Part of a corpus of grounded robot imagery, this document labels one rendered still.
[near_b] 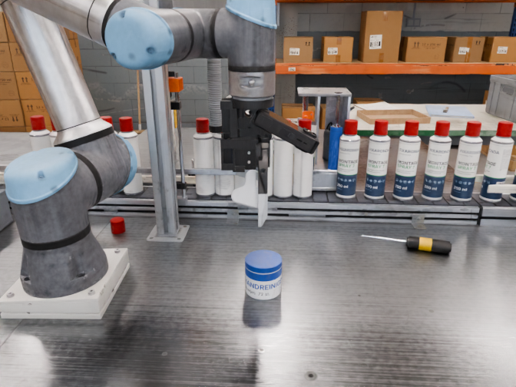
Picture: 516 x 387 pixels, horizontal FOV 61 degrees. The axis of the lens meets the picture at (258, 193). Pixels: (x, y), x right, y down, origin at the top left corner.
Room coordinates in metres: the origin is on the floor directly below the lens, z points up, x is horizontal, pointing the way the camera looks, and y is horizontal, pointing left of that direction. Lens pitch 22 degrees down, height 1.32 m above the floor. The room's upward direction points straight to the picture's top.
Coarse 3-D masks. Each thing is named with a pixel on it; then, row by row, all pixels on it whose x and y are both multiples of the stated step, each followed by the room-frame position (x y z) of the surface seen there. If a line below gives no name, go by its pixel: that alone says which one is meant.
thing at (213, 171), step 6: (0, 168) 1.09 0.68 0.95; (138, 168) 1.07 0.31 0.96; (144, 168) 1.07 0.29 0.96; (150, 168) 1.07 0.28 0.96; (186, 168) 1.07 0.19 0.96; (192, 168) 1.07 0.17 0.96; (198, 168) 1.07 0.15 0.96; (204, 168) 1.07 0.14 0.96; (210, 168) 1.07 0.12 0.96; (216, 168) 1.07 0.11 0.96; (216, 174) 1.06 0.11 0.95; (222, 174) 1.06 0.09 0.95; (228, 174) 1.06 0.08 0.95; (234, 174) 1.06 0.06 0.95
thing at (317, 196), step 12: (144, 192) 1.11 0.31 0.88; (180, 192) 1.11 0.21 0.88; (192, 192) 1.11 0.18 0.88; (324, 192) 1.11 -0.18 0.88; (360, 192) 1.11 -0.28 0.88; (396, 204) 1.03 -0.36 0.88; (408, 204) 1.03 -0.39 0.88; (420, 204) 1.03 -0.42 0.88; (432, 204) 1.02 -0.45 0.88; (444, 204) 1.02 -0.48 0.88; (456, 204) 1.02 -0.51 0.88; (468, 204) 1.02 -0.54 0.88
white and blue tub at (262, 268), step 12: (252, 252) 0.74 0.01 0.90; (264, 252) 0.74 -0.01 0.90; (252, 264) 0.70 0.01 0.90; (264, 264) 0.70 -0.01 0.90; (276, 264) 0.70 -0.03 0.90; (252, 276) 0.69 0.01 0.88; (264, 276) 0.68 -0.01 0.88; (276, 276) 0.69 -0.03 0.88; (252, 288) 0.69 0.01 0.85; (264, 288) 0.68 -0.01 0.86; (276, 288) 0.69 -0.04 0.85
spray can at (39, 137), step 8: (32, 120) 1.11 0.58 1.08; (40, 120) 1.12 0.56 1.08; (32, 128) 1.12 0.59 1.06; (40, 128) 1.12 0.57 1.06; (32, 136) 1.10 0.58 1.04; (40, 136) 1.11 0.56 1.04; (48, 136) 1.12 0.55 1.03; (32, 144) 1.11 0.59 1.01; (40, 144) 1.11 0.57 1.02; (48, 144) 1.12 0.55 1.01
